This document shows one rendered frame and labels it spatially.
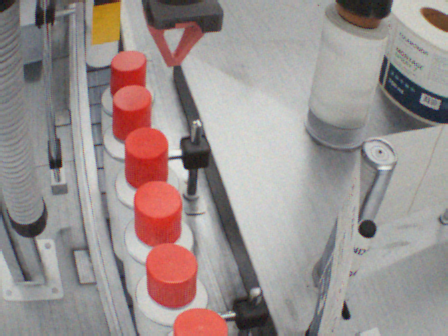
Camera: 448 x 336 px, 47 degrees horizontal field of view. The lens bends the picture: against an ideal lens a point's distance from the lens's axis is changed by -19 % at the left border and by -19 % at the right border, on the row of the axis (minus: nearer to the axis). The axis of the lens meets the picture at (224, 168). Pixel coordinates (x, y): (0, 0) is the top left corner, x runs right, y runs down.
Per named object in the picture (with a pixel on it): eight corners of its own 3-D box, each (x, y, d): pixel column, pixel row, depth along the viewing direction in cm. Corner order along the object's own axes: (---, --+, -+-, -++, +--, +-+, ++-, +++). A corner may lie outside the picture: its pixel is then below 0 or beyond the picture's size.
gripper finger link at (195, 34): (194, 37, 66) (201, -25, 59) (210, 74, 62) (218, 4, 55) (136, 45, 65) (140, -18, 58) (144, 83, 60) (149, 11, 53)
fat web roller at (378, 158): (354, 284, 61) (409, 167, 47) (318, 295, 60) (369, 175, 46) (342, 254, 64) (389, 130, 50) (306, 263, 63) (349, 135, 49)
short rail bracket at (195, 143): (206, 204, 74) (214, 129, 65) (181, 207, 73) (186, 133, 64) (199, 183, 76) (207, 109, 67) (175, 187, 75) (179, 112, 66)
